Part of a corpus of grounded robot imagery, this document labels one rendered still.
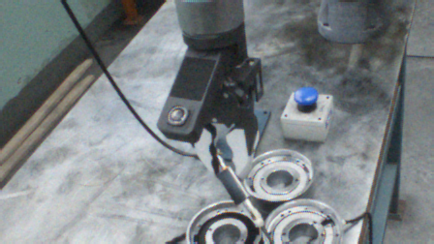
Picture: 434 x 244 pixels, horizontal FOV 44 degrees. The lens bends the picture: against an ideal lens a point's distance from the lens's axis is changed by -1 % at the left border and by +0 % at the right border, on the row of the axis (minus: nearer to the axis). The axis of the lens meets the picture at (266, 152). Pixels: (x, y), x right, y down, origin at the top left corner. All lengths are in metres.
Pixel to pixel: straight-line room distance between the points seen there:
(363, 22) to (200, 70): 0.56
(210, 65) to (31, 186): 0.47
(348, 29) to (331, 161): 0.34
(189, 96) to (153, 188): 0.31
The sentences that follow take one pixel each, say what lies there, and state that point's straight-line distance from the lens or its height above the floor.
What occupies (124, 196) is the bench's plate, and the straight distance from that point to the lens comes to 0.88.
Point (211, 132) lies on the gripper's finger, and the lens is 0.68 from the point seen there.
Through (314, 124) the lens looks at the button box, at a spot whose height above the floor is 0.84.
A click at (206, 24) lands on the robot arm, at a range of 0.59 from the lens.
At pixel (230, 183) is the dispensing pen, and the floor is 0.90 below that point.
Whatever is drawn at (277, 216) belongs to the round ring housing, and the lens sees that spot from 0.74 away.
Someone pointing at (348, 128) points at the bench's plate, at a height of 0.80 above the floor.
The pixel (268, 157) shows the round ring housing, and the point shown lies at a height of 0.83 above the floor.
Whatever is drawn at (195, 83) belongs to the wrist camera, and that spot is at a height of 1.06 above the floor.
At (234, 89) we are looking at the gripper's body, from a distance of 0.63.
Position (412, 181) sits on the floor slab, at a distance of 1.93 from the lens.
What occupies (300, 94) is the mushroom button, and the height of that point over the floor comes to 0.87.
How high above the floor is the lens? 1.39
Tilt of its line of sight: 42 degrees down
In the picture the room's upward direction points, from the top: 10 degrees counter-clockwise
